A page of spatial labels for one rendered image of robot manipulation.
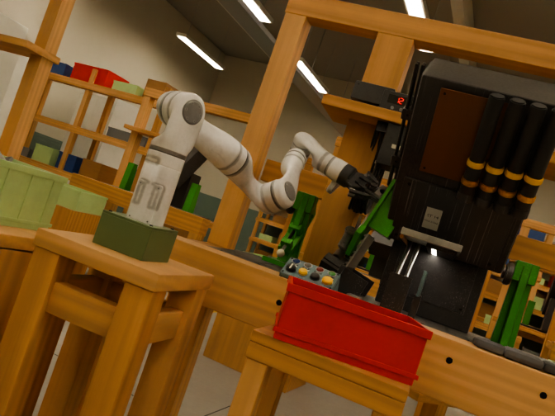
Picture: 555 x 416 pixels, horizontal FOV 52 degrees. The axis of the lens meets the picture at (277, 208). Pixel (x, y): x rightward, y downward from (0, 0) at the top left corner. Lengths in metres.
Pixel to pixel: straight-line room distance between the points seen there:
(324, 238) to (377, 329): 0.94
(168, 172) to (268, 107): 0.97
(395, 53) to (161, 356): 1.39
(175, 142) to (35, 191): 0.51
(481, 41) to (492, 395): 1.28
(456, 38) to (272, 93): 0.71
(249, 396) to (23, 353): 0.50
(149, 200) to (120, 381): 0.41
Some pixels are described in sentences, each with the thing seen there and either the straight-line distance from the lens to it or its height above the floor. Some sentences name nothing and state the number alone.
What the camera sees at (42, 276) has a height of 0.75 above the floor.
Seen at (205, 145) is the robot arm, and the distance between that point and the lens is 1.49.
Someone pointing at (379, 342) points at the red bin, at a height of 0.86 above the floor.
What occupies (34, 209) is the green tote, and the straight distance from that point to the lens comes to 1.75.
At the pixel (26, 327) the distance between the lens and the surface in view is 1.39.
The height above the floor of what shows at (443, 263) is 1.08.
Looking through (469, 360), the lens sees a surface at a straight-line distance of 1.49.
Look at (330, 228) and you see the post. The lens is 2.12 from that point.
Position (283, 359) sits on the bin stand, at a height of 0.77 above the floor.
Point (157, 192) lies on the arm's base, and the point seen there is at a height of 1.01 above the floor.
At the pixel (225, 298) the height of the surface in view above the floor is 0.79.
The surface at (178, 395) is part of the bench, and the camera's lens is 2.36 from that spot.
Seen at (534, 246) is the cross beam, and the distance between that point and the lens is 2.20.
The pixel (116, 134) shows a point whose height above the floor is 1.48.
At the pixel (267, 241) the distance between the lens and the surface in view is 11.91.
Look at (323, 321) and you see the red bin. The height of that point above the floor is 0.87.
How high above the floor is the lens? 1.02
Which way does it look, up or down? 2 degrees up
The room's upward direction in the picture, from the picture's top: 19 degrees clockwise
